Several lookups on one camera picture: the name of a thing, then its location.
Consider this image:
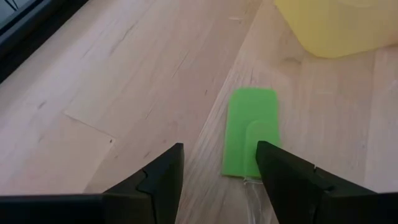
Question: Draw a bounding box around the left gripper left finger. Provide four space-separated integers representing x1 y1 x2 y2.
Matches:
0 142 185 224

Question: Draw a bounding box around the green spatula clear handle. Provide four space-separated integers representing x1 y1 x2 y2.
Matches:
220 87 281 224

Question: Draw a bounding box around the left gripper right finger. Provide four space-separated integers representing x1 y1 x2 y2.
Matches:
255 140 398 224

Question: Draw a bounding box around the black aluminium table frame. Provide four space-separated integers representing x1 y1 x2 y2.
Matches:
0 0 90 84

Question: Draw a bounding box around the yellow plastic bin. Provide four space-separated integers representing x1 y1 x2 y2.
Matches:
274 0 398 59

